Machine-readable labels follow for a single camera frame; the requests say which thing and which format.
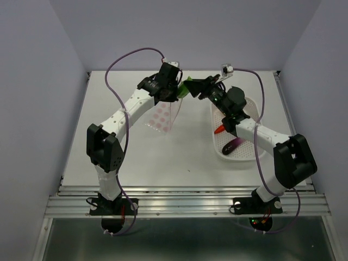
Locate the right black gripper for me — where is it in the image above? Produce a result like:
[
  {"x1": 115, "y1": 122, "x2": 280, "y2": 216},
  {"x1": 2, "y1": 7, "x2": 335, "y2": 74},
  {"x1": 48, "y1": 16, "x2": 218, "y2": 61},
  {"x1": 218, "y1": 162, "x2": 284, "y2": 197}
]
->
[{"x1": 183, "y1": 73, "x2": 230, "y2": 116}]

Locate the green toy leaf vegetable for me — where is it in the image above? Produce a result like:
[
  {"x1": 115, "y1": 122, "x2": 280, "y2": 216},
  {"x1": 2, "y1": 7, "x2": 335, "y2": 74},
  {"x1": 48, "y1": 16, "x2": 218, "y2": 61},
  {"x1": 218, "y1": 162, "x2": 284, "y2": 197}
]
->
[{"x1": 177, "y1": 76, "x2": 192, "y2": 99}]

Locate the clear zip top bag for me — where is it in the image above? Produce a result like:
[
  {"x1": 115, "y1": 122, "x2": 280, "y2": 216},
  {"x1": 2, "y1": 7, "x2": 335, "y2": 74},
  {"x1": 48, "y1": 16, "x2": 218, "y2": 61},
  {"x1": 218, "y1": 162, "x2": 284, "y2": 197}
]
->
[{"x1": 144, "y1": 98, "x2": 183, "y2": 134}]

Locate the purple toy eggplant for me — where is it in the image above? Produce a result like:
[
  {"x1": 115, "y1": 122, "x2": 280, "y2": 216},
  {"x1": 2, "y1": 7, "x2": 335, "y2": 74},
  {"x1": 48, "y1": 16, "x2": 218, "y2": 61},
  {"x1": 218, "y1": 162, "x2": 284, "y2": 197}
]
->
[{"x1": 221, "y1": 138, "x2": 244, "y2": 156}]

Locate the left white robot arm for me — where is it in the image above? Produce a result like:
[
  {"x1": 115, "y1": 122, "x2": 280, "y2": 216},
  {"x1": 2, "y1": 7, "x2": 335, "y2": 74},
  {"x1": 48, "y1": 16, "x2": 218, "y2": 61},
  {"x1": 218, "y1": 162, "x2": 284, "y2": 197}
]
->
[{"x1": 86, "y1": 61, "x2": 181, "y2": 214}]

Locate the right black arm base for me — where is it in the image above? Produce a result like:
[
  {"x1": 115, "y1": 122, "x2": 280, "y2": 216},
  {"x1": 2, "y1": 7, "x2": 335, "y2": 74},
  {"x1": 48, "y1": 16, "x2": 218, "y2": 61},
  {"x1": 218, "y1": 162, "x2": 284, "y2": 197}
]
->
[{"x1": 228, "y1": 190, "x2": 283, "y2": 233}]

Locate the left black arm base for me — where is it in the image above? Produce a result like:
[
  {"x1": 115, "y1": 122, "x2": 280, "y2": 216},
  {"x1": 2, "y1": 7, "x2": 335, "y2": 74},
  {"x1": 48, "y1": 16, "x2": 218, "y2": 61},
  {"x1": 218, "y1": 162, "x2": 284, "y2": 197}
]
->
[{"x1": 85, "y1": 193, "x2": 139, "y2": 237}]

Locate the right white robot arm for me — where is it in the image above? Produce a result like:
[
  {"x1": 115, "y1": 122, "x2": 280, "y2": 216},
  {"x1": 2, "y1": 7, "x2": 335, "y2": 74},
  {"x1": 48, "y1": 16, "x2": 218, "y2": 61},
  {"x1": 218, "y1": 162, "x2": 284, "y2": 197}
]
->
[{"x1": 183, "y1": 76, "x2": 318, "y2": 212}]

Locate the orange toy carrot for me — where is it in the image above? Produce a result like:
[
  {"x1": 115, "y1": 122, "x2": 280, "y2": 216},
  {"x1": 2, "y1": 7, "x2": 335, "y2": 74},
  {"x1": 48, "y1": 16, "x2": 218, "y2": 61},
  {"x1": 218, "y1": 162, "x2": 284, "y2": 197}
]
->
[{"x1": 214, "y1": 125, "x2": 225, "y2": 134}]

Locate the white perforated plastic basket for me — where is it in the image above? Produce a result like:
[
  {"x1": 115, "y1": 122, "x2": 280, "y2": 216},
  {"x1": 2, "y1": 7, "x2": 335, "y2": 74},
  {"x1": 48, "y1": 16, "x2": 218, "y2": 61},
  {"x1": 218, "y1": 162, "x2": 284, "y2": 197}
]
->
[{"x1": 210, "y1": 97, "x2": 259, "y2": 162}]

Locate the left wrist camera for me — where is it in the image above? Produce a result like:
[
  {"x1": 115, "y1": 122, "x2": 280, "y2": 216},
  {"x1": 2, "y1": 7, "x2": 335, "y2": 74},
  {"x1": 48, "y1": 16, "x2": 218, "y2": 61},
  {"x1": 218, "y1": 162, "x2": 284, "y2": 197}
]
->
[{"x1": 166, "y1": 61, "x2": 180, "y2": 68}]

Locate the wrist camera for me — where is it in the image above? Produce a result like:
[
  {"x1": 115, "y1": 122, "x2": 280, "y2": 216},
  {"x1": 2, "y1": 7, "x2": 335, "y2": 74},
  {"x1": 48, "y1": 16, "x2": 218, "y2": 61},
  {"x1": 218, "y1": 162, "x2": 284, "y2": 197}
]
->
[
  {"x1": 221, "y1": 64, "x2": 234, "y2": 77},
  {"x1": 166, "y1": 61, "x2": 180, "y2": 68}
]

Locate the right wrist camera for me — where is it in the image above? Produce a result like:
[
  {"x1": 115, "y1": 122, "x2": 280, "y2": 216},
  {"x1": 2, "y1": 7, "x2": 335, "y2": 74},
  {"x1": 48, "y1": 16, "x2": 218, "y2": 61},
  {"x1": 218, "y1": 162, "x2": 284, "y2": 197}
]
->
[{"x1": 221, "y1": 64, "x2": 234, "y2": 77}]

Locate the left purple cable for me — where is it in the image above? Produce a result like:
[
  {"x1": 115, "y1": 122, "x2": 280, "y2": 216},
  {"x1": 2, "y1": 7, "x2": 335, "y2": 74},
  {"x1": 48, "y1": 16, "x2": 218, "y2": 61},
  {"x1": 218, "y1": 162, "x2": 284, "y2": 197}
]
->
[{"x1": 104, "y1": 47, "x2": 167, "y2": 237}]

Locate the aluminium rail frame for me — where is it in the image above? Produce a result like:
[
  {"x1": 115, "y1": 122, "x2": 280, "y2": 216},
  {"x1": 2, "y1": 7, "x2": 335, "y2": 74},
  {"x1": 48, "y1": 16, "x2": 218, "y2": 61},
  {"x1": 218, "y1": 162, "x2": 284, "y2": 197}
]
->
[{"x1": 34, "y1": 71, "x2": 338, "y2": 260}]

